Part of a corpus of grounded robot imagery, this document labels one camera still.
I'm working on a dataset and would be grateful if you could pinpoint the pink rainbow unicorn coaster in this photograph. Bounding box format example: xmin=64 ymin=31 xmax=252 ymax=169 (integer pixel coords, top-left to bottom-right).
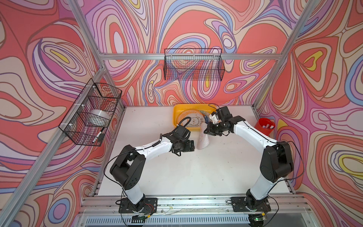
xmin=197 ymin=128 xmax=209 ymax=150

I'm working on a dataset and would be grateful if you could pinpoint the beige white dog coaster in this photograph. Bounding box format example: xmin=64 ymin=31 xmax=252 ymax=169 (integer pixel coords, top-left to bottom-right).
xmin=183 ymin=112 xmax=205 ymax=128

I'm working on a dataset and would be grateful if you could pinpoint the orange round coaster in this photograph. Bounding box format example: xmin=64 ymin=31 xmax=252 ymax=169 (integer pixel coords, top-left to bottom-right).
xmin=176 ymin=109 xmax=200 ymax=123

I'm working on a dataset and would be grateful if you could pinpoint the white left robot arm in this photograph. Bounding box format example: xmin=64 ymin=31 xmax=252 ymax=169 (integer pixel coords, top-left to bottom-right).
xmin=109 ymin=125 xmax=195 ymax=210

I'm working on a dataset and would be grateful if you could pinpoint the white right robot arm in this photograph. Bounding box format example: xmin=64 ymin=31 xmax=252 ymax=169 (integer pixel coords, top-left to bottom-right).
xmin=204 ymin=107 xmax=294 ymax=211

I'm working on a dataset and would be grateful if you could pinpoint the yellow plastic storage box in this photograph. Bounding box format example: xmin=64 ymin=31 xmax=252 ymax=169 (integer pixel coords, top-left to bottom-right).
xmin=173 ymin=104 xmax=216 ymax=131

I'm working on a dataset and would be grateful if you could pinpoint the red plastic cup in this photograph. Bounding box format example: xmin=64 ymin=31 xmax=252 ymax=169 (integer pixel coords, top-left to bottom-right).
xmin=254 ymin=118 xmax=276 ymax=134

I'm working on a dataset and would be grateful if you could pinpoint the white marker pen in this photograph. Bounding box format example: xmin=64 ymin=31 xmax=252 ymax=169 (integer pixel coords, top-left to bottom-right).
xmin=92 ymin=131 xmax=102 ymax=143

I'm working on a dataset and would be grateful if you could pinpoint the silver tape roll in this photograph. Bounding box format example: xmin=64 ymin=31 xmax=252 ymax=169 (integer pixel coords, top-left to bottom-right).
xmin=86 ymin=109 xmax=111 ymax=127

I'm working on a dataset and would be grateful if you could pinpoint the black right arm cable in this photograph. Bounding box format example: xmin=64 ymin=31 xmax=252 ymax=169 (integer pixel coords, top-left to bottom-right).
xmin=207 ymin=103 xmax=305 ymax=227

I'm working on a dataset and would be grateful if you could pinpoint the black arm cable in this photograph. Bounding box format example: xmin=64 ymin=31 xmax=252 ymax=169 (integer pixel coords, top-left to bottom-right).
xmin=103 ymin=116 xmax=192 ymax=227
xmin=207 ymin=103 xmax=305 ymax=227

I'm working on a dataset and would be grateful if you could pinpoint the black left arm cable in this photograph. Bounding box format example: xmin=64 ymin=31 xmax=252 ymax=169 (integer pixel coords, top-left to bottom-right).
xmin=103 ymin=116 xmax=192 ymax=227

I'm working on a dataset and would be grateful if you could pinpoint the black wire basket back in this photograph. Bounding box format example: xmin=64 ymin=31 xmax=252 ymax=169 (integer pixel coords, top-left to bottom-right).
xmin=164 ymin=47 xmax=225 ymax=81

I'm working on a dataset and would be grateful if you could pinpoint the black wire basket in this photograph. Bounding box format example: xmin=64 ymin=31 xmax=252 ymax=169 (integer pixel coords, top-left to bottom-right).
xmin=59 ymin=79 xmax=122 ymax=147
xmin=164 ymin=47 xmax=225 ymax=81

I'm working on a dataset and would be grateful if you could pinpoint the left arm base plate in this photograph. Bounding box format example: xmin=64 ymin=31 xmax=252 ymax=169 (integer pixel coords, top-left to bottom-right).
xmin=119 ymin=197 xmax=158 ymax=215

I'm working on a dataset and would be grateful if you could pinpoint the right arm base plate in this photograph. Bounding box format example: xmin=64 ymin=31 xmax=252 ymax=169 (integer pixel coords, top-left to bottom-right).
xmin=230 ymin=196 xmax=271 ymax=213

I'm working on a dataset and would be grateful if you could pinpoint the black wire basket left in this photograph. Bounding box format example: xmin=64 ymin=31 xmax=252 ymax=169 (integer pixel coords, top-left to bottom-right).
xmin=59 ymin=79 xmax=122 ymax=147

